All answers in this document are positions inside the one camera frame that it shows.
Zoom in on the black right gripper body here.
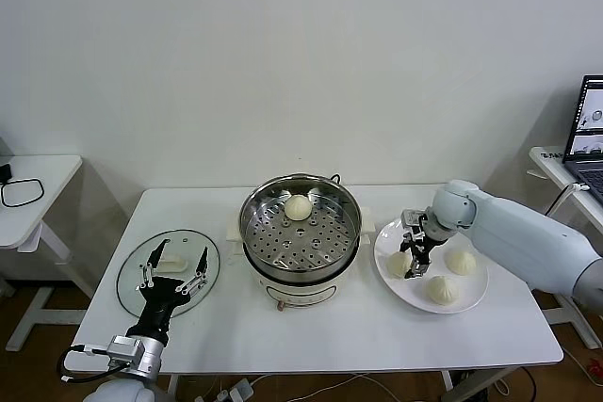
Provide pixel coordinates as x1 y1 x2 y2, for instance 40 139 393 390
410 234 432 265

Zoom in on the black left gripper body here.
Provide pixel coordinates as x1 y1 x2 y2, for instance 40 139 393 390
124 274 189 343

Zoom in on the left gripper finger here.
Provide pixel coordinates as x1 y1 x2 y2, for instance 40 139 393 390
174 247 210 297
138 238 170 291

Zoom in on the white steamed baozi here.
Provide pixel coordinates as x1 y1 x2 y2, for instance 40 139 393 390
284 194 312 223
445 247 478 276
426 275 459 306
385 250 412 280

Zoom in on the round glass pot lid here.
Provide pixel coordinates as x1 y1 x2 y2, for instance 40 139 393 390
115 228 221 319

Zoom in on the stainless steel steamer basket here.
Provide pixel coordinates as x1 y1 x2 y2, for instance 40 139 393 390
238 173 363 281

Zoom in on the large white round plate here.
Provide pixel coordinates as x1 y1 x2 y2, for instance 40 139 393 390
373 216 490 315

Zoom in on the white electric cooking pot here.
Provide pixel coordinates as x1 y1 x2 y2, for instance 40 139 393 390
224 217 378 312

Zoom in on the open dark laptop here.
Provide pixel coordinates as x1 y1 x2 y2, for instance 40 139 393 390
562 74 603 208

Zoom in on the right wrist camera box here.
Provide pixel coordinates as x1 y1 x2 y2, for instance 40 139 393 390
399 208 428 239

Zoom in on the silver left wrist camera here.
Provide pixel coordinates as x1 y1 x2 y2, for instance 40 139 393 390
106 334 145 370

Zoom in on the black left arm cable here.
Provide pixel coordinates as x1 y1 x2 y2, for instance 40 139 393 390
57 344 114 383

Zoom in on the black looped cable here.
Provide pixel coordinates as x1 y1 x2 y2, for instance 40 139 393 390
0 178 46 209

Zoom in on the white laptop cable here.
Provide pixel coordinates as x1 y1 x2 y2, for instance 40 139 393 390
546 182 590 217

